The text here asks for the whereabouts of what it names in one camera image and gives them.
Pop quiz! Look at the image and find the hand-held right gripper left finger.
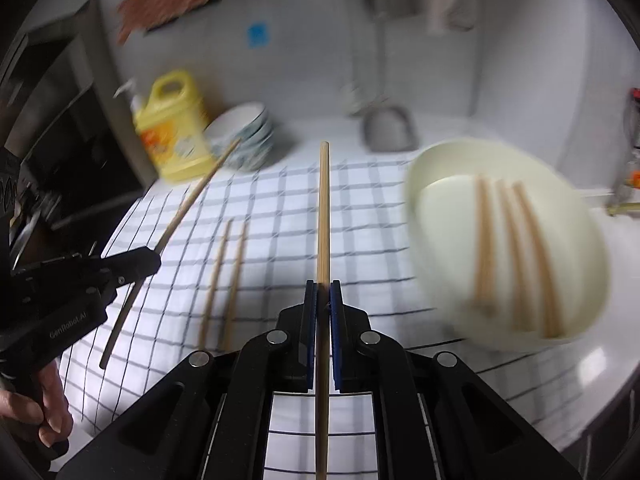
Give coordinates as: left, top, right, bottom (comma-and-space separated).
57, 280, 319, 480

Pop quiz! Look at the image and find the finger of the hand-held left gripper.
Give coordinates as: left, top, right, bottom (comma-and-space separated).
87, 270, 153, 311
10, 247, 162, 286

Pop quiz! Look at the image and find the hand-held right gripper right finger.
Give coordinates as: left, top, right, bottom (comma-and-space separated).
329, 280, 583, 480

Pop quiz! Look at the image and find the wooden chopstick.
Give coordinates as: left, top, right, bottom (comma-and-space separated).
495, 180, 532, 332
512, 182, 564, 339
222, 221, 250, 352
99, 137, 242, 370
315, 141, 332, 480
472, 175, 497, 312
197, 219, 234, 349

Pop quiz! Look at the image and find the cream plastic bowl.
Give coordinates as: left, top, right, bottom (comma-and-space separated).
404, 140, 612, 352

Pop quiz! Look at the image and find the person's left hand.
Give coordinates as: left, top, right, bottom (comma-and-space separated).
0, 360, 74, 449

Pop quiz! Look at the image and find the white black checked cloth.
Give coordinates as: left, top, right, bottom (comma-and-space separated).
55, 157, 506, 480

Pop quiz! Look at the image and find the yellow detergent bottle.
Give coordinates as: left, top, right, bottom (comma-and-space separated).
132, 71, 216, 184

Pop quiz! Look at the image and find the white pump dispenser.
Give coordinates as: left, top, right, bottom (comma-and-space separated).
114, 79, 149, 114

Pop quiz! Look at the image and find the floral ceramic bowl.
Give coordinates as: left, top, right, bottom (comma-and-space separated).
214, 130, 274, 172
210, 115, 272, 153
206, 101, 267, 138

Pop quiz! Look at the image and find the metal spatula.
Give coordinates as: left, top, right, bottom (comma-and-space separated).
361, 0, 419, 152

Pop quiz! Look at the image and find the reddish brown hanging cloth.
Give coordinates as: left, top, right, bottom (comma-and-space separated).
116, 0, 217, 44

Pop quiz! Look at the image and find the blue wall sticker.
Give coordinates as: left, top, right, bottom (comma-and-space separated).
248, 22, 271, 49

